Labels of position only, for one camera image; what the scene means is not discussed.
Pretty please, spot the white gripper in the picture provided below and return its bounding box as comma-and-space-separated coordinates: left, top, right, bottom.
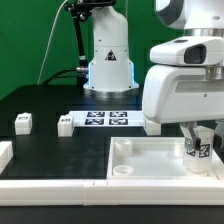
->
142, 36, 224, 152

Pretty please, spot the white square tabletop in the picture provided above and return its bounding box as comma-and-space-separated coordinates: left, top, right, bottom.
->
107, 137, 224, 180

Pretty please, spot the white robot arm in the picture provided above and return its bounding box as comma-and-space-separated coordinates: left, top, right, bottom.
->
84, 0, 224, 150

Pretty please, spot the white AprilTag base sheet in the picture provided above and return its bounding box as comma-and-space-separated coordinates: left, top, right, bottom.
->
69, 111, 143, 127

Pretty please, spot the white U-shaped obstacle fence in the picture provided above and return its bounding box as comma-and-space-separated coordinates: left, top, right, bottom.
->
0, 139, 224, 207

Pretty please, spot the black cable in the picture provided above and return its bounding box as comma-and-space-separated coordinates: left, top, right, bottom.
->
42, 67, 88, 86

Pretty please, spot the black camera stand pole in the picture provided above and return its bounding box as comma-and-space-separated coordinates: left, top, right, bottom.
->
64, 0, 117, 87

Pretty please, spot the white cable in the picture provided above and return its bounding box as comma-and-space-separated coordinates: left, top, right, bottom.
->
37, 0, 69, 86

